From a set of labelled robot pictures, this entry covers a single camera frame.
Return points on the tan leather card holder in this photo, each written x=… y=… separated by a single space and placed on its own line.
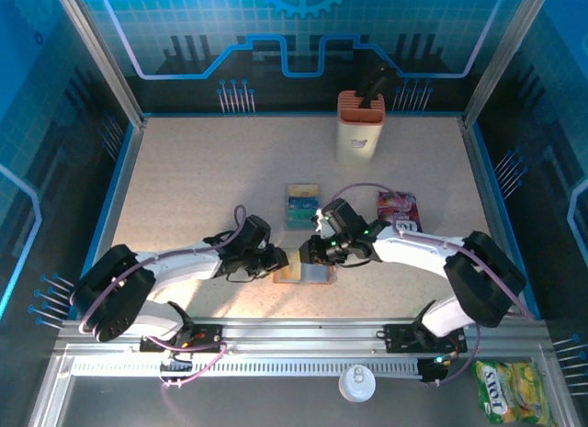
x=317 y=275

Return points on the teal credit card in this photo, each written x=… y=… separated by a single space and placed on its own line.
x=299 y=219

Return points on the blue credit card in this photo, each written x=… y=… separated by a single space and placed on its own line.
x=303 y=202

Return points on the yellow credit card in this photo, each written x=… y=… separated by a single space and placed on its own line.
x=290 y=272

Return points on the purple red candy packet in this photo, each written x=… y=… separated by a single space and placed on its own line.
x=399 y=206

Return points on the beige knife block orange top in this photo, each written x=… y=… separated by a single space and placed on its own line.
x=360 y=138

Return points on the green Fox's candy bag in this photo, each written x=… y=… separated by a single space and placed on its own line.
x=505 y=392

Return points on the aluminium rail beam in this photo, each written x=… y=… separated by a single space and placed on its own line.
x=298 y=335

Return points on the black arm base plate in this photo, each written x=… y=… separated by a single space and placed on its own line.
x=395 y=337
x=209 y=337

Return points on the aluminium frame post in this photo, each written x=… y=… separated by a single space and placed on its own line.
x=98 y=55
x=505 y=55

